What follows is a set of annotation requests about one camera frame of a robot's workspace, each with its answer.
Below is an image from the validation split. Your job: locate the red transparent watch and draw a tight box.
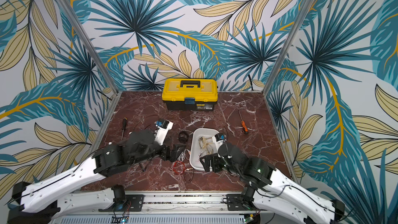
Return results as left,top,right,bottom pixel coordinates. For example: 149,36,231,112
172,160,186,175

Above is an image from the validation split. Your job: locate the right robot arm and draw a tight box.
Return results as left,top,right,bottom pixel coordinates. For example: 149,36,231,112
200,143,345,224

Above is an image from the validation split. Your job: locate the beige square watch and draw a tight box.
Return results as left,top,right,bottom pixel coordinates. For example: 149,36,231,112
199,136,213,149

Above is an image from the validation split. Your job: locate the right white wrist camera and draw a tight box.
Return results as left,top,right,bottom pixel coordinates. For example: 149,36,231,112
211,133,226,151

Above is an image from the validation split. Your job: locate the black round watch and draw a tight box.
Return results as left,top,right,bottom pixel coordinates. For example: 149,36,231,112
178,131,190,144

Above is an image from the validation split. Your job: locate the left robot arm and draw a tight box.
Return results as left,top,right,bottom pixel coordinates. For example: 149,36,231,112
7,130,185,224

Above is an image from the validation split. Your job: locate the aluminium front rail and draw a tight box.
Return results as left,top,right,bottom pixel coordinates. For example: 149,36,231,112
52,191,308,224

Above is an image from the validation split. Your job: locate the orange handle screwdriver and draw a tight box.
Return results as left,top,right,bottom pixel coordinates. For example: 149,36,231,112
238,111,249,134

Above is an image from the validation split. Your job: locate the yellow black toolbox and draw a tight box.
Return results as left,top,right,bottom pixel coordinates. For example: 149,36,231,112
162,78,218,111

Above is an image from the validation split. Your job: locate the black yellow screwdriver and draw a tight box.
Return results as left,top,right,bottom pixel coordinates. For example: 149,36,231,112
121,118,127,140

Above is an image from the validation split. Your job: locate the white plastic storage tray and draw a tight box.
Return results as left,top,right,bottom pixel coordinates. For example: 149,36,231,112
189,128,219,172

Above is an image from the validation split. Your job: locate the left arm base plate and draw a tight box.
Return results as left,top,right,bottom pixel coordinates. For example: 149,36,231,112
98,185,145,212

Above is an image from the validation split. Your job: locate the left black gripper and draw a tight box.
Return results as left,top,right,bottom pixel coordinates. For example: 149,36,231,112
132,136,188,166

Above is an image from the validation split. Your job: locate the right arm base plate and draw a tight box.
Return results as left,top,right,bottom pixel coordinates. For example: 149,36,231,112
222,194,267,211

